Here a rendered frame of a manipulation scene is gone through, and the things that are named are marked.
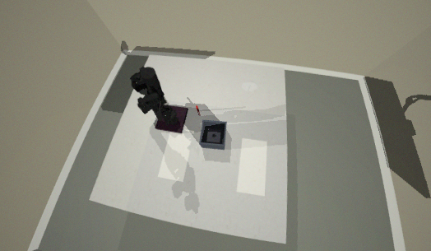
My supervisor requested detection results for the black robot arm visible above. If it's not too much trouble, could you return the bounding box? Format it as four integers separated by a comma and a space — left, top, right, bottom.
130, 67, 178, 125

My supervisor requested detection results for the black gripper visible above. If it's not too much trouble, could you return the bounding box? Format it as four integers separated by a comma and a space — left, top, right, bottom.
143, 88, 172, 126

